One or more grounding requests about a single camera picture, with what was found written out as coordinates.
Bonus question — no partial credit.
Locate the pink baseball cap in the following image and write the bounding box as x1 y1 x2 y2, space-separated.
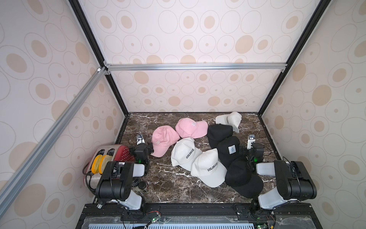
175 118 208 139
151 126 180 157

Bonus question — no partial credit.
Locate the white colorado cap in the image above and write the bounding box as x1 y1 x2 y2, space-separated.
191 148 227 188
171 137 203 171

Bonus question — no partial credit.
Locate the white Colorado cap front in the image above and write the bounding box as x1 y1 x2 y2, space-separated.
191 148 227 188

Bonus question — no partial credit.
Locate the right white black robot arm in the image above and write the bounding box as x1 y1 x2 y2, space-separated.
247 142 317 213

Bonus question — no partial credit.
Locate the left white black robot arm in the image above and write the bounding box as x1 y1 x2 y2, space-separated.
91 143 153 210

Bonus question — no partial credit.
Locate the red silver toaster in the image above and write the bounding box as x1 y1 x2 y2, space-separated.
83 145 134 189

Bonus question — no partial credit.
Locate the black cap front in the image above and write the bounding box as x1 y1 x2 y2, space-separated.
225 158 264 198

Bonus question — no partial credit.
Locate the black cap with white patch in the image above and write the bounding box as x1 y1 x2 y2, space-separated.
216 136 242 168

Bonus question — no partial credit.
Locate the right yellow toast slice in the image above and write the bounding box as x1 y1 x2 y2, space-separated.
98 155 112 174

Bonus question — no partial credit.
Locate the yellow toast slice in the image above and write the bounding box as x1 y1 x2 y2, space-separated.
91 155 103 174
98 155 112 174

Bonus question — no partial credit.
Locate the black cap rear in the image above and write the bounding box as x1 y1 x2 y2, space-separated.
206 124 233 148

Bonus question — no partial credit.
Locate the left yellow toast slice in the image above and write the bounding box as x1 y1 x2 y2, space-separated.
91 155 103 174

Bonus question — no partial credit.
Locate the small circuit board with led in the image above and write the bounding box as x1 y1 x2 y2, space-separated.
145 211 162 228

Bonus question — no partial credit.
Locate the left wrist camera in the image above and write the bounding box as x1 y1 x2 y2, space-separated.
136 134 145 145

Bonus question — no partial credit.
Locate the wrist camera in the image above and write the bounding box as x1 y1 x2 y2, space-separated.
136 134 145 145
247 134 255 150

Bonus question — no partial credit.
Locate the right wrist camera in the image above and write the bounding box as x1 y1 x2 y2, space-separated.
247 134 255 150

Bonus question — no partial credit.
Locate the black toaster power cable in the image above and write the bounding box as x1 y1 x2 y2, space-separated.
82 162 98 196

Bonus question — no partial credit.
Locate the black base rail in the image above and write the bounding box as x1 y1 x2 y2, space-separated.
76 203 322 229

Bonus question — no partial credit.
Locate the horizontal aluminium rail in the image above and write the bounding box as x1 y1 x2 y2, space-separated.
103 62 287 73

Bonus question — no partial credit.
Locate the left diagonal aluminium rail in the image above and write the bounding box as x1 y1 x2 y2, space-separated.
1 67 107 217

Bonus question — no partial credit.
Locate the black left frame post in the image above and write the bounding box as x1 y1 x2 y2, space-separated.
67 0 129 116

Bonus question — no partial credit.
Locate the black frame post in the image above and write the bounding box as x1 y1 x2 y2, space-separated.
258 0 331 117
67 0 129 116

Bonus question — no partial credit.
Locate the black right frame post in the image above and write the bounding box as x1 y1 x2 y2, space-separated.
258 0 331 117

